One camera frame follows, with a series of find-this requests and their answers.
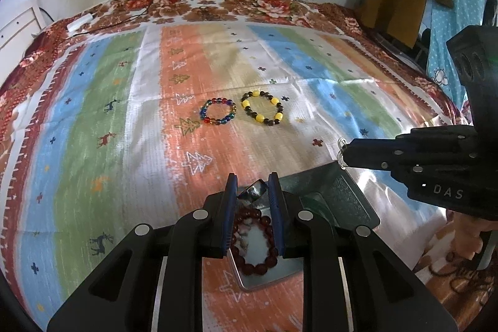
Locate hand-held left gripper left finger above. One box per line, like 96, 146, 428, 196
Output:
47, 172, 239, 332

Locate striped printed mat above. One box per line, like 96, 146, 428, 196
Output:
0, 21, 473, 332

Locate person's right hand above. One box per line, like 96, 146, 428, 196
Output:
447, 209, 487, 260

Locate multicolour glass bead bracelet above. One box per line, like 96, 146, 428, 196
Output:
199, 97, 237, 126

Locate yellow and black bead bracelet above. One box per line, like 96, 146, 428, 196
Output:
240, 90, 284, 125

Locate white charger adapter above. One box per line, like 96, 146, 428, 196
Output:
67, 15, 96, 31

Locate dark red bead bracelet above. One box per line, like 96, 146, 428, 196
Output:
229, 205, 281, 278

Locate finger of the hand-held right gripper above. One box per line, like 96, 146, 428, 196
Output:
346, 125, 481, 158
342, 154, 482, 178

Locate white cabinet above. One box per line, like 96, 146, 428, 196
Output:
0, 5, 43, 50

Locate clear white bead bracelet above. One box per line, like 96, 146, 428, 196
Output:
336, 138, 349, 171

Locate silver metal tin box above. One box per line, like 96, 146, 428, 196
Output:
229, 160, 381, 292

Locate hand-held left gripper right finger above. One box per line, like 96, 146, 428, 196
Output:
268, 172, 460, 332

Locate blue dotted cloth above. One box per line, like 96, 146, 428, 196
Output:
426, 0, 491, 111

